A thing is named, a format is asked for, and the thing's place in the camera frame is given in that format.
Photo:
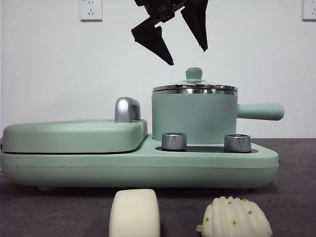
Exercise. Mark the ribbed white bun green dots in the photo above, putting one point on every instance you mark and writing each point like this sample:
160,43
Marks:
234,219

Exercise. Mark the glass pot lid green knob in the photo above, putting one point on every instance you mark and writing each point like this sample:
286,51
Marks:
194,74

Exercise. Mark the mint green breakfast machine base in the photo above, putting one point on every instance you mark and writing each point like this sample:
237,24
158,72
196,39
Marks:
148,172

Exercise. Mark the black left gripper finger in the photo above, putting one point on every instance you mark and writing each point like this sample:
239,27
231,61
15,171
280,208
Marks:
153,39
200,22

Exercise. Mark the white wall socket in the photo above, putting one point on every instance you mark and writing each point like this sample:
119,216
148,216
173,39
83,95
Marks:
309,10
90,11

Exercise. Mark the plain white steamed bun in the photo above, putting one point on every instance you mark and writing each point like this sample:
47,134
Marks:
134,214

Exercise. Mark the silver control knob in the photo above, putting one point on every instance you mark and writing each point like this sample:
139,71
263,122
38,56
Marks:
174,142
238,143

